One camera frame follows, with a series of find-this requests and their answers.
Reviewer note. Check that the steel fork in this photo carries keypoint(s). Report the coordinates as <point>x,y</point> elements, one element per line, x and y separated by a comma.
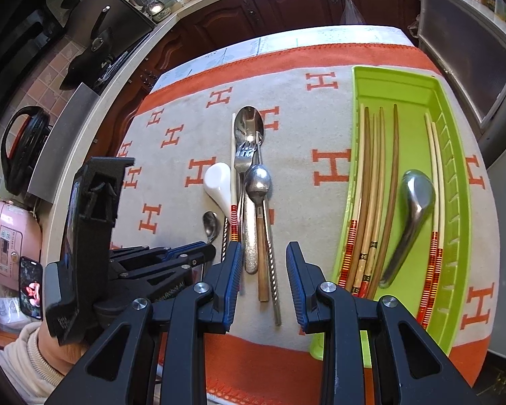
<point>241,162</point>

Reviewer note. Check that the steel pot with lid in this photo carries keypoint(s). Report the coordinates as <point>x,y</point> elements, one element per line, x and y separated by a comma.
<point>157,8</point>

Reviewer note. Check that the white plastic bag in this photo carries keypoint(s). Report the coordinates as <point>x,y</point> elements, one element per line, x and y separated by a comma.
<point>352,12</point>

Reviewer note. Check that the small steel spoon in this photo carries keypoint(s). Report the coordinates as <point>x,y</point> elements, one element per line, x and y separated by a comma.
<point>211,223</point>

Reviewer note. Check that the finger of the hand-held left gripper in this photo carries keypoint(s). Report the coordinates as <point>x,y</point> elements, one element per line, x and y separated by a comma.
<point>181,261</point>
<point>181,249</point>

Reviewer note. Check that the black smartphone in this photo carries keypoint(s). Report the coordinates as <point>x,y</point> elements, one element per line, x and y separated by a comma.
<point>31,287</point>

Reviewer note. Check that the orange printed blanket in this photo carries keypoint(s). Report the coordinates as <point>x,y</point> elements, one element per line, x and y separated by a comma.
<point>295,177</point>

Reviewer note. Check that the steel soup spoon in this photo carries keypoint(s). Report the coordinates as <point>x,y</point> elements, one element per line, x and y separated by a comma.
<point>415,198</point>

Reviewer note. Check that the person's left forearm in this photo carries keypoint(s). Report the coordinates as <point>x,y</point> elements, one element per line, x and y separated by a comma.
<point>21,358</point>

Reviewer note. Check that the pink rice cooker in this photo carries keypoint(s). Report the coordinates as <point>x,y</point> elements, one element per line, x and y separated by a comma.
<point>8,240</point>

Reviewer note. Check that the clear plastic bag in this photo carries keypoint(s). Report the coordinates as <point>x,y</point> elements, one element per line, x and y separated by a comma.
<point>6,310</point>

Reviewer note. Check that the large steel spoon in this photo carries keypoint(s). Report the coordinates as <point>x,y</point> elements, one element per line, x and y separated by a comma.
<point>248,124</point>

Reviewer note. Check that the black wok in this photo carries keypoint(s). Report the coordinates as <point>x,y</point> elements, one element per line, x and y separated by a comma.
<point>88,65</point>

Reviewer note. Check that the steel splash plate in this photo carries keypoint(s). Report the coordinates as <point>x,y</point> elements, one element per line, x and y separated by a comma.
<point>63,147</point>

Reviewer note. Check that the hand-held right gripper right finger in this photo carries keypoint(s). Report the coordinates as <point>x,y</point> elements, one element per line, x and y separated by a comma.
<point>295,287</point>

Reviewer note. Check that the twisted steel chopstick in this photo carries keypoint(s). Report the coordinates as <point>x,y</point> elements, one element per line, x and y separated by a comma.
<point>225,236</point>
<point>273,270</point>

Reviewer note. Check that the black range hood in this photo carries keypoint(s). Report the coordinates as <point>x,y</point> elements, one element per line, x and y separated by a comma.
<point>17,50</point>

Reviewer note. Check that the black pressure cooker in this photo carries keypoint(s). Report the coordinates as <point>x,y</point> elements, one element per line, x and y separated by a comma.
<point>25,152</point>

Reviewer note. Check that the white ceramic spoon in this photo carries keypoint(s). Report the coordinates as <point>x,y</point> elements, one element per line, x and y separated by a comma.
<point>217,179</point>

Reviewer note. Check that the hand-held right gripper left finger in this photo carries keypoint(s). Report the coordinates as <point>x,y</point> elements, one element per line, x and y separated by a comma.
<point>235,278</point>

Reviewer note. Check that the green plastic tray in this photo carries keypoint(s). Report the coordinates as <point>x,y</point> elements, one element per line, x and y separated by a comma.
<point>451,240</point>

